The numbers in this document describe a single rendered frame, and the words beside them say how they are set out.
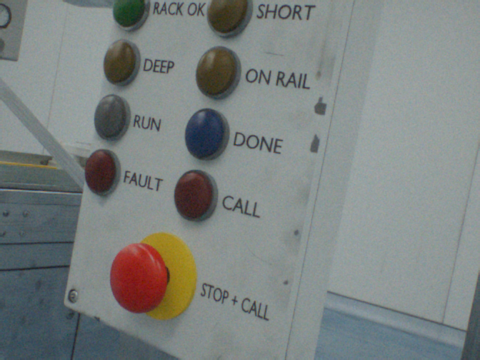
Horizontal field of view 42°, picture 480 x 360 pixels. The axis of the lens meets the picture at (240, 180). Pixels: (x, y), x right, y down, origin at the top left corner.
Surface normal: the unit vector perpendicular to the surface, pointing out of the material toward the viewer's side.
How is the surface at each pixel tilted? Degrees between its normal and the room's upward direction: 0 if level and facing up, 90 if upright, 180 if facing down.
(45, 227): 90
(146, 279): 84
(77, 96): 90
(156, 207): 90
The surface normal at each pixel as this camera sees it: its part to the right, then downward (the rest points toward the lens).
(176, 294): -0.57, -0.06
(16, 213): 0.80, 0.18
